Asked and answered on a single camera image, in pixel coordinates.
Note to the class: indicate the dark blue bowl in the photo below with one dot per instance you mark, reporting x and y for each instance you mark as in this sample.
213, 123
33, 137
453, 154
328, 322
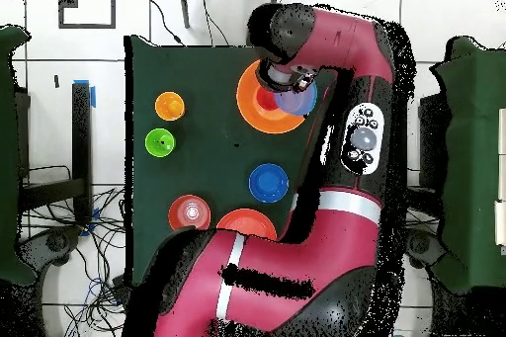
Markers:
269, 183

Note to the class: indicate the red-orange cup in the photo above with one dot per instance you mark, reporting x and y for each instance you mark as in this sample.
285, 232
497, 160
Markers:
265, 100

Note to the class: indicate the light blue bowl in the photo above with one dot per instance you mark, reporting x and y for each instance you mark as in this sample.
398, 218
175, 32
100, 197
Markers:
296, 101

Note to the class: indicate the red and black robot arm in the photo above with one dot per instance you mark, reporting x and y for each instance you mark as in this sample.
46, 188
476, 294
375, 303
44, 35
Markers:
316, 254

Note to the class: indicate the large red-orange bowl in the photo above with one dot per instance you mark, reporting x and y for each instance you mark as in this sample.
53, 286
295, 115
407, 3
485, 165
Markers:
247, 222

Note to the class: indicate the large orange bowl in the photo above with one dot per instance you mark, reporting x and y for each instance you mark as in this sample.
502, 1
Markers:
249, 111

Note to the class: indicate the small red-orange bowl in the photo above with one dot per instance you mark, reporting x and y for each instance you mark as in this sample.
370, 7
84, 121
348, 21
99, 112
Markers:
189, 212

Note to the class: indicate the green cup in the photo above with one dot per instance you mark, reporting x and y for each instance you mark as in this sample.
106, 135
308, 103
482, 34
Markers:
160, 142

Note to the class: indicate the orange cup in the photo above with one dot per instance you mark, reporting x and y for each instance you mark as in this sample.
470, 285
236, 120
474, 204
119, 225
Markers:
169, 106

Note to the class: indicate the dark green tablecloth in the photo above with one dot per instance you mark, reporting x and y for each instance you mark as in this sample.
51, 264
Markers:
197, 68

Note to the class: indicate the blue tape piece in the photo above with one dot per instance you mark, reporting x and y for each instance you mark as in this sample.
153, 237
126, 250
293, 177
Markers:
93, 98

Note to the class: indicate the black power strip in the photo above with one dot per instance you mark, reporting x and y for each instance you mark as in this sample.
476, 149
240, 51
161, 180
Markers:
120, 287

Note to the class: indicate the neighbouring green cloth table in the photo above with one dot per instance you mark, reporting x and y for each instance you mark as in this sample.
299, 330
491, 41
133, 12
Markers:
8, 155
474, 155

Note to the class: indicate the white panel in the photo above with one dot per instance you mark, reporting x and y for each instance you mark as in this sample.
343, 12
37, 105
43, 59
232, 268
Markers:
501, 222

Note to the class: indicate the camera tripod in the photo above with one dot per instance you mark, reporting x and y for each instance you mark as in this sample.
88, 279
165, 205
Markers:
184, 9

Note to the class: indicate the black metal frame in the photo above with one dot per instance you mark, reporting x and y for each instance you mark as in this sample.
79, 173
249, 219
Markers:
81, 135
425, 198

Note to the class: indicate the dark grey pedestal base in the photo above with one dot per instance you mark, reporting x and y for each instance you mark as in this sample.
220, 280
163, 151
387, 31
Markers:
425, 246
55, 242

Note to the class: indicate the black square frame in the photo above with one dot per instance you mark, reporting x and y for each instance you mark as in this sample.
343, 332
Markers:
87, 26

